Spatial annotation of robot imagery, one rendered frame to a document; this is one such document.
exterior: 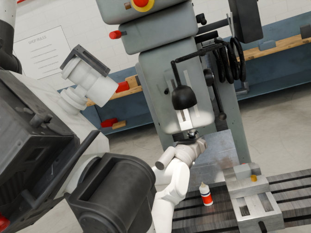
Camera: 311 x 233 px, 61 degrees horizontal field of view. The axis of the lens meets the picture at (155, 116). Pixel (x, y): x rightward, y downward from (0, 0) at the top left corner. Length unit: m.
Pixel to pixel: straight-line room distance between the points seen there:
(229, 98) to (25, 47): 5.21
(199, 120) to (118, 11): 0.44
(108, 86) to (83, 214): 0.26
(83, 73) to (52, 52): 5.30
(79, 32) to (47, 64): 0.99
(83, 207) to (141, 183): 0.11
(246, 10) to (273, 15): 4.18
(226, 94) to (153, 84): 0.57
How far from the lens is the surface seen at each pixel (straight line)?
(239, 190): 1.08
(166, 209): 0.81
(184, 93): 0.75
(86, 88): 0.59
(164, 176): 0.86
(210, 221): 1.14
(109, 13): 0.77
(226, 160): 1.45
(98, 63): 0.60
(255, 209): 1.05
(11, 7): 0.78
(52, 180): 0.49
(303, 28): 4.83
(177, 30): 0.84
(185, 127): 0.90
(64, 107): 0.60
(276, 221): 1.04
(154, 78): 0.90
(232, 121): 1.44
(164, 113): 0.93
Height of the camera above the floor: 1.67
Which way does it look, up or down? 17 degrees down
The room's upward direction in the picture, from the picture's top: 19 degrees counter-clockwise
